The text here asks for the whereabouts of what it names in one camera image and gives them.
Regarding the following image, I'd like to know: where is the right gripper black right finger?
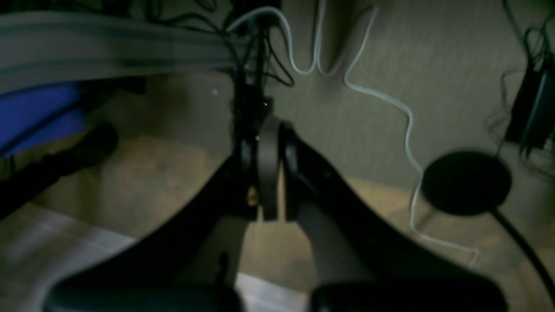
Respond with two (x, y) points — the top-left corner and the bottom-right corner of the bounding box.
(280, 123), (508, 312)

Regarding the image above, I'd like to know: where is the black round disc object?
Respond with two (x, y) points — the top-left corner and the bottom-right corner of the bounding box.
(421, 149), (555, 299)

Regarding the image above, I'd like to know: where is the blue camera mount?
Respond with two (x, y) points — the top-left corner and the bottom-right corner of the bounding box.
(0, 82), (86, 159)

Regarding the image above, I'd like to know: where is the black power adapter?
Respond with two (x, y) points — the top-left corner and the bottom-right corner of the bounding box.
(504, 62), (555, 150)

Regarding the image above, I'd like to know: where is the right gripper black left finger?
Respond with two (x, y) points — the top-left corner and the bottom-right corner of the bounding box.
(43, 117), (283, 312)

